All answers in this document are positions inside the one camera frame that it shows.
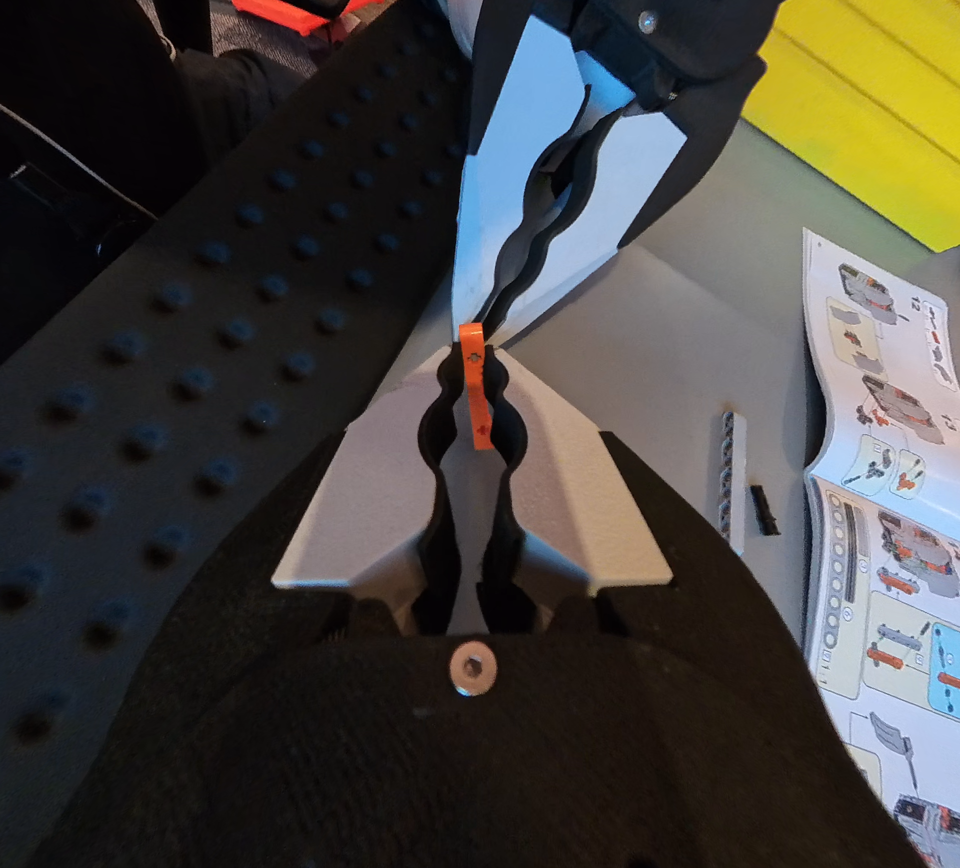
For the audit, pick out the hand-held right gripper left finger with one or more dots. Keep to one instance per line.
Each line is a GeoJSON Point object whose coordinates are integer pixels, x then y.
{"type": "Point", "coordinates": [360, 508]}

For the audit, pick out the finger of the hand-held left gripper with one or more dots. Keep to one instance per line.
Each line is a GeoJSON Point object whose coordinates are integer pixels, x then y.
{"type": "Point", "coordinates": [502, 171]}
{"type": "Point", "coordinates": [630, 186]}

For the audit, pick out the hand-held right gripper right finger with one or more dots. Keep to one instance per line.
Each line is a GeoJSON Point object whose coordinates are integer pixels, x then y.
{"type": "Point", "coordinates": [577, 508]}

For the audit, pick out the orange toothed brick piece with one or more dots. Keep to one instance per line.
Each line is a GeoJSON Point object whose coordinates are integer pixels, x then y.
{"type": "Point", "coordinates": [477, 388]}

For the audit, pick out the grey desk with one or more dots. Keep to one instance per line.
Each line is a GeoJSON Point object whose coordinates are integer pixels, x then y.
{"type": "Point", "coordinates": [675, 328]}

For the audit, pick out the long grey holed beam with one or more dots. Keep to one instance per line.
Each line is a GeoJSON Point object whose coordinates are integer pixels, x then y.
{"type": "Point", "coordinates": [733, 486]}

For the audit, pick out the black connector pin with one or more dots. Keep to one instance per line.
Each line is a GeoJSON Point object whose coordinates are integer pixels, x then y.
{"type": "Point", "coordinates": [765, 510]}

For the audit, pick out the yellow plastic bin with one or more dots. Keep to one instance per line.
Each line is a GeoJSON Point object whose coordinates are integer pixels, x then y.
{"type": "Point", "coordinates": [877, 58]}

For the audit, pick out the dark studded baseplate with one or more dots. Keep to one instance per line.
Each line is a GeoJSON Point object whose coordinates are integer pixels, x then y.
{"type": "Point", "coordinates": [187, 358]}

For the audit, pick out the building instruction booklet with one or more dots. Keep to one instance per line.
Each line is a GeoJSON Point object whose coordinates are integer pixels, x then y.
{"type": "Point", "coordinates": [885, 508]}

